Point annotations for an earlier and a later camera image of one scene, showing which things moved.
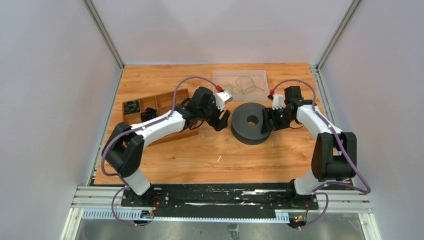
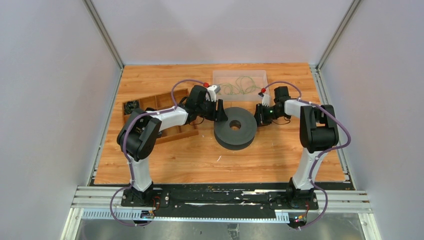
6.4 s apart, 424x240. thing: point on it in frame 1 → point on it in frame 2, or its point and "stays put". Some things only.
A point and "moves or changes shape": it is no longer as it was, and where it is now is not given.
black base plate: x=221 y=199 stays put
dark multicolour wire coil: x=131 y=107 stays put
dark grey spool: x=246 y=122 moves or changes shape
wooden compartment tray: x=182 y=95 stays put
